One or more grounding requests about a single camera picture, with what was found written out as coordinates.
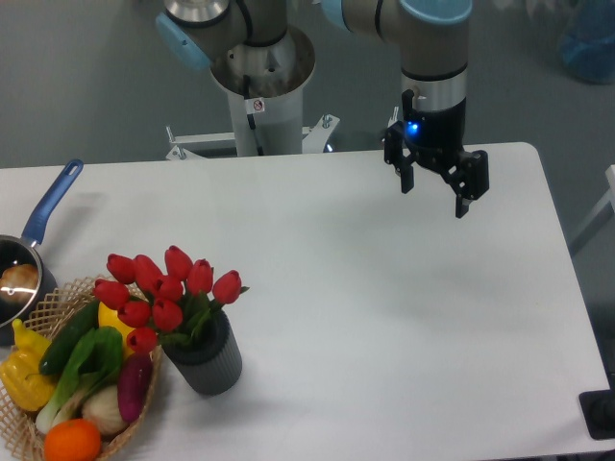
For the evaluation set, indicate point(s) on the purple eggplant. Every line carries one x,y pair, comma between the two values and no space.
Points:
132,385

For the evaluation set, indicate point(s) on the green cucumber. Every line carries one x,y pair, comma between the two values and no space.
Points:
59,352

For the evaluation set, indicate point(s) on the black device at table edge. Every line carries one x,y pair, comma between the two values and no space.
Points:
598,412

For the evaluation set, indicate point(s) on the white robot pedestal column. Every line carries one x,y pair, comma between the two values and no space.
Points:
265,93

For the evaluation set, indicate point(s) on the brown bread roll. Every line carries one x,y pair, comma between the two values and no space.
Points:
19,283

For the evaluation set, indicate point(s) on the orange fruit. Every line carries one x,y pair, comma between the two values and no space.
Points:
76,439

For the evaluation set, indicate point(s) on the white garlic bulb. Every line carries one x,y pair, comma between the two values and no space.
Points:
102,410

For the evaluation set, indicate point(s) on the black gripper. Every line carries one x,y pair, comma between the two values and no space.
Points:
433,140

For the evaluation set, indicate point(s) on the red tulip bouquet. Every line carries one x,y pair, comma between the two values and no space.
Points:
176,306

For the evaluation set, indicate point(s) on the yellow lemon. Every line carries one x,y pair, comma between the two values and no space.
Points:
108,318

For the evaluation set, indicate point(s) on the dark grey ribbed vase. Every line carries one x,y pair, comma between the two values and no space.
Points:
215,365

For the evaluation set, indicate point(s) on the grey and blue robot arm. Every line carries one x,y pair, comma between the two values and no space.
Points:
432,37

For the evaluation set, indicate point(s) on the green bok choy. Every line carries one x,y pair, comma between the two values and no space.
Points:
95,362

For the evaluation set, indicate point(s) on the blue handled saucepan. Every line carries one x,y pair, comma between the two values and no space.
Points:
23,249

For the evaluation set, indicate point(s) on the white frame at right edge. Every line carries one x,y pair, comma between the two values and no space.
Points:
598,216

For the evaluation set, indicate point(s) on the yellow bell pepper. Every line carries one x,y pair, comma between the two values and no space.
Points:
28,388

